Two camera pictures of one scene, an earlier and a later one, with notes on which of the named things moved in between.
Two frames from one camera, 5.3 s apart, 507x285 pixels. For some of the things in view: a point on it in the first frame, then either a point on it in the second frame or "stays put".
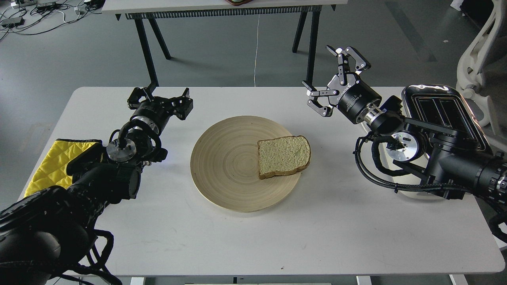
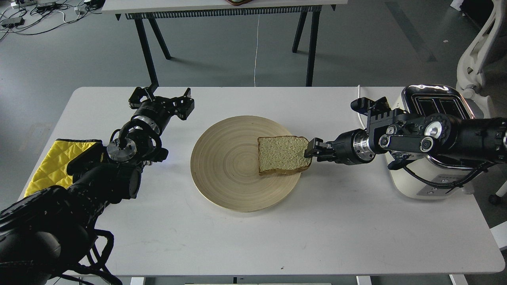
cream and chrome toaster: x=442 y=107 stays put
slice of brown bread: x=282 y=155 stays put
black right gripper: x=352 y=98 -> x=353 y=148
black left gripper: x=157 y=111 stays put
